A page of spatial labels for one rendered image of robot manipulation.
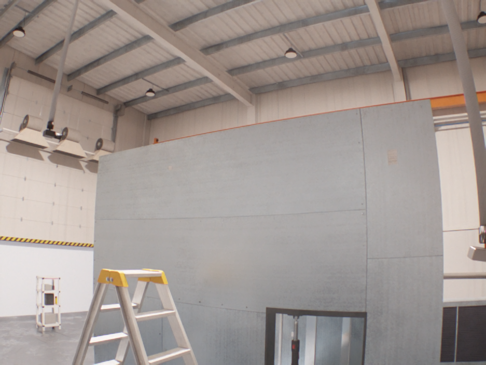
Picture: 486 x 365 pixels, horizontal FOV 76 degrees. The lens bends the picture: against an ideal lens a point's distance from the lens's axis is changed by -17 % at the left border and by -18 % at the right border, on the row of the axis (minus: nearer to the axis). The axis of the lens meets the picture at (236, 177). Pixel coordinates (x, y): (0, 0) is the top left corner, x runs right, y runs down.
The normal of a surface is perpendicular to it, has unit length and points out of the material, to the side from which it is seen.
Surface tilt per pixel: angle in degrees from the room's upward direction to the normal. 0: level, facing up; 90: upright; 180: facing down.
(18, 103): 90
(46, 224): 90
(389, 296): 90
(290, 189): 90
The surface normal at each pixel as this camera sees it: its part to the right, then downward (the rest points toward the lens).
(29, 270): 0.85, -0.09
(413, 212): -0.52, -0.17
